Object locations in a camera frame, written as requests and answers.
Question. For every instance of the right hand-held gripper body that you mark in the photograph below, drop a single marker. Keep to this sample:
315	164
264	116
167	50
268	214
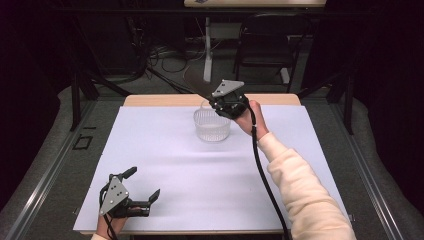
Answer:
230	100

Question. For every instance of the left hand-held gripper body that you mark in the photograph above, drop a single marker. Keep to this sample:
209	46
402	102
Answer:
115	196

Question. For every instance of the white plastic basket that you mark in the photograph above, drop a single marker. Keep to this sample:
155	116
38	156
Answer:
211	128

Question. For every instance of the person's left hand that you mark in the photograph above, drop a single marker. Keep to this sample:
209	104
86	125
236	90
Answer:
110	228

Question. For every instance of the person's right hand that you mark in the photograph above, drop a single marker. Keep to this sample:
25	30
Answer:
258	125

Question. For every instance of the white table mat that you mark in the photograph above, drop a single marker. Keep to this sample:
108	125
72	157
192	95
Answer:
186	186

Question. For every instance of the white desk leg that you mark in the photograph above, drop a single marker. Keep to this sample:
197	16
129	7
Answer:
285	76
208	60

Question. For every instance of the black chair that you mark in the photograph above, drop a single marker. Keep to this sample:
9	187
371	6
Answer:
266	46

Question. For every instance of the wooden table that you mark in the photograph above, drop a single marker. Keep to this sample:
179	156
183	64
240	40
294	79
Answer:
160	100

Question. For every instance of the black metal stand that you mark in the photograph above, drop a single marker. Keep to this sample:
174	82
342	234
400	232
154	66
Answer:
76	100
348	106

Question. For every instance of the metal floor rail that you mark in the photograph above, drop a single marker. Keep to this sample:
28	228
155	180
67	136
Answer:
366	173
50	170

